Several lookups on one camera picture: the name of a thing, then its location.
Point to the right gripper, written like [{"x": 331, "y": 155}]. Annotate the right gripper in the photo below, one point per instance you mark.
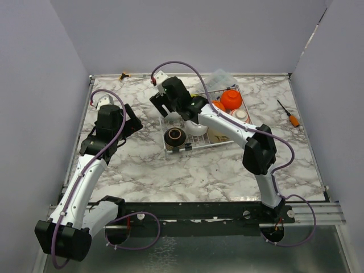
[{"x": 158, "y": 100}]

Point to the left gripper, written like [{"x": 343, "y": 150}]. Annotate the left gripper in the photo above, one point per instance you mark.
[{"x": 133, "y": 124}]

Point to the black patterned bowl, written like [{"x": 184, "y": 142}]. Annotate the black patterned bowl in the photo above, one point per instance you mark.
[{"x": 174, "y": 137}]

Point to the plain white bowl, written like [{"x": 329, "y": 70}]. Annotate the plain white bowl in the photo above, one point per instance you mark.
[{"x": 194, "y": 129}]

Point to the beige ceramic bowl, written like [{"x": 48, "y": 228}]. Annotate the beige ceramic bowl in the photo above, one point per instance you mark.
[{"x": 216, "y": 136}]

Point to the orange plastic bowl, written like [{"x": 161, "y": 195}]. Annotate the orange plastic bowl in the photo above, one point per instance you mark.
[{"x": 231, "y": 99}]

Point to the white orange patterned bowl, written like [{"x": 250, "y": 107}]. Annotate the white orange patterned bowl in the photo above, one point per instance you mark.
[{"x": 241, "y": 115}]

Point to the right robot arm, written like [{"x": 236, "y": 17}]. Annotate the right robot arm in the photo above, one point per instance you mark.
[{"x": 258, "y": 146}]

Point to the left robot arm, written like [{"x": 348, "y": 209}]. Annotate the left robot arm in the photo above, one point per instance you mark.
[{"x": 69, "y": 231}]

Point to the yellow black small clamp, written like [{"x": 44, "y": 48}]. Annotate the yellow black small clamp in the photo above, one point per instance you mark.
[{"x": 123, "y": 76}]

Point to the clear plastic container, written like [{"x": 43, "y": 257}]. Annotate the clear plastic container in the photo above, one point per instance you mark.
[{"x": 219, "y": 80}]

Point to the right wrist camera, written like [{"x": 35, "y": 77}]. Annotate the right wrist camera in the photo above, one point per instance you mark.
[{"x": 159, "y": 77}]

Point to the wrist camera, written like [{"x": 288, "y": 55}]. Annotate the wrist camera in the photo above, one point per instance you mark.
[
  {"x": 104, "y": 100},
  {"x": 159, "y": 77}
]

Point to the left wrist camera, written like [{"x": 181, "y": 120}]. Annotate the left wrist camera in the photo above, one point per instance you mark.
[{"x": 104, "y": 100}]

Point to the silver wire dish rack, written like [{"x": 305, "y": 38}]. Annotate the silver wire dish rack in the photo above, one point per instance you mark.
[{"x": 200, "y": 136}]

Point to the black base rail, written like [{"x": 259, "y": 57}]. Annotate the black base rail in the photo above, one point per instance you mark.
[{"x": 195, "y": 219}]

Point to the orange handled screwdriver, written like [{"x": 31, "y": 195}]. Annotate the orange handled screwdriver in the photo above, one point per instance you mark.
[{"x": 293, "y": 120}]

